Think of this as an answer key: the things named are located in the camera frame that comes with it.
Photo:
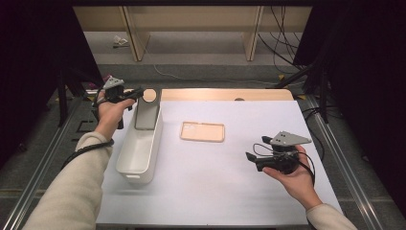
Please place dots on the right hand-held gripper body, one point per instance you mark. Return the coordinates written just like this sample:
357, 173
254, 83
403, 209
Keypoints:
282, 161

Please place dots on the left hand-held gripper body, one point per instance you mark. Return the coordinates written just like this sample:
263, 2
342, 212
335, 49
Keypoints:
115, 92

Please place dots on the beige phone case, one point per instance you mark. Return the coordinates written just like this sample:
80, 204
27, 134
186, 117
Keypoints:
202, 131

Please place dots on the white storage box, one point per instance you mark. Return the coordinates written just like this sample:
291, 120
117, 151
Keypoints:
137, 153

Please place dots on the person's left hand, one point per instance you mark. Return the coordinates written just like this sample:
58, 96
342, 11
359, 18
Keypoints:
110, 118

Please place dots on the person's right hand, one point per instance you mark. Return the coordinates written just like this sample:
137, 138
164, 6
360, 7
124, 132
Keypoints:
298, 185

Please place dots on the pink object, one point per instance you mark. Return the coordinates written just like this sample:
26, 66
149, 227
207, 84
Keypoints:
92, 85

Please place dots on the white table mat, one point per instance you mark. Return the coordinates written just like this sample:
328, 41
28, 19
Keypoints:
223, 191

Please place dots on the crumpled white paper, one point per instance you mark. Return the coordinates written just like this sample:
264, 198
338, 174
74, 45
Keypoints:
119, 41

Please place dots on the black metal stand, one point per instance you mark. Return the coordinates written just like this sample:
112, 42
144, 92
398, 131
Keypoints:
324, 96
62, 102

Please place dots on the black curtain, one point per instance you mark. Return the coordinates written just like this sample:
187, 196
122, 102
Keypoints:
32, 64
367, 80

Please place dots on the wooden shelf unit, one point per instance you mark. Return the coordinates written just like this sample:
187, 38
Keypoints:
191, 19

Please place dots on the aluminium floor rail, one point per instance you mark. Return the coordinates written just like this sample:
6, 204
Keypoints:
355, 191
28, 191

